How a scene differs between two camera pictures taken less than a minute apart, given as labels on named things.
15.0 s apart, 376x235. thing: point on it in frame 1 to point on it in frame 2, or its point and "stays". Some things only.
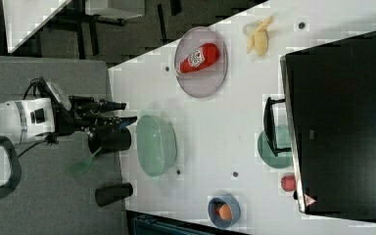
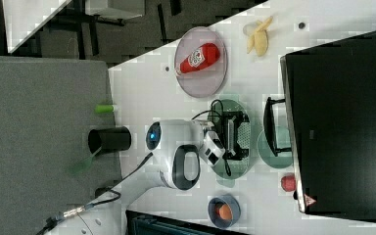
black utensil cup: x=113 y=139 stays
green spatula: x=80 y=165 stays
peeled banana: x=259 y=39 stays
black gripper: x=82 y=113 to x=226 y=128
